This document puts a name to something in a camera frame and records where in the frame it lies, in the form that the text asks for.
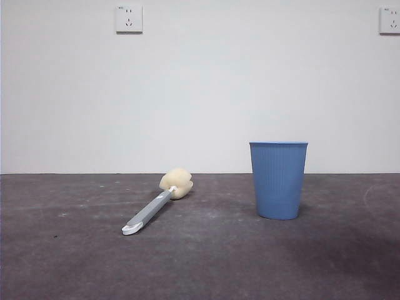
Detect grey-handled sponge cup brush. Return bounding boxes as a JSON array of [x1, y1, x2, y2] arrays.
[[121, 167, 194, 236]]

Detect white wall power socket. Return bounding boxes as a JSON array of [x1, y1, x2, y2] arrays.
[[379, 6, 400, 35], [115, 4, 144, 34]]

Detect blue ribbed plastic cup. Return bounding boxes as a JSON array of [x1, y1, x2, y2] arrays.
[[249, 141, 310, 221]]

